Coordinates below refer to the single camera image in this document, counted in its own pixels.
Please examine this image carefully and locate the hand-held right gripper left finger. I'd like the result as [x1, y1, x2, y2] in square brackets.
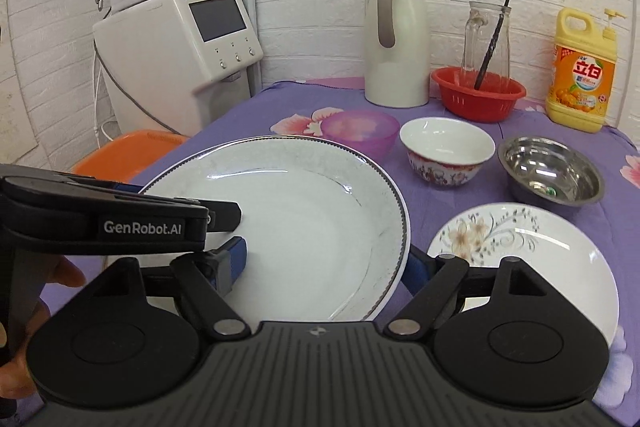
[90, 237, 251, 342]

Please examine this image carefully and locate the stainless steel bowl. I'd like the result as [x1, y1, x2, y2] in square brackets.
[497, 136, 606, 206]

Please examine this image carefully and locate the person's left hand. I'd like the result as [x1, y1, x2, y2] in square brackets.
[0, 254, 86, 401]

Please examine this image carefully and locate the small white floral plate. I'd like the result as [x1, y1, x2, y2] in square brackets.
[426, 203, 620, 348]

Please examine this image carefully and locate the orange plastic basin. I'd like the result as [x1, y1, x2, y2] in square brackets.
[70, 129, 191, 185]

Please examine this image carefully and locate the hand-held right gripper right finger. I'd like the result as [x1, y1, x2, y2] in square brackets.
[384, 247, 551, 339]

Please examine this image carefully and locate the red plastic basket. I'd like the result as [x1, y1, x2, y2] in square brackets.
[431, 67, 527, 124]

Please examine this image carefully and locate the purple plastic bowl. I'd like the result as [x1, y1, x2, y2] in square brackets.
[320, 109, 401, 158]

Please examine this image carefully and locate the clear glass pitcher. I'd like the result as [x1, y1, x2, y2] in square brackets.
[461, 1, 513, 90]

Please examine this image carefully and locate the yellow detergent pump bottle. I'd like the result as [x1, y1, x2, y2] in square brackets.
[546, 7, 621, 134]

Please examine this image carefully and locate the white water dispenser with screen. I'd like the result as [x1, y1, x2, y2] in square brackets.
[92, 0, 264, 138]

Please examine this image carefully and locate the white ceramic red-patterned bowl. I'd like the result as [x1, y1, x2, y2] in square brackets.
[398, 117, 496, 188]

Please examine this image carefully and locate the purple floral tablecloth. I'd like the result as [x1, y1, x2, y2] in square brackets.
[40, 77, 640, 427]

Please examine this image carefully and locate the cream thermos jug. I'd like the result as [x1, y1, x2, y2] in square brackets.
[364, 0, 430, 108]

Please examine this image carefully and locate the black stirring stick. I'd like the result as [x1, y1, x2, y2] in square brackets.
[472, 0, 512, 91]

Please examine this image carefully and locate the large white grey-rimmed plate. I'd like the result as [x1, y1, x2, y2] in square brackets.
[135, 135, 412, 323]

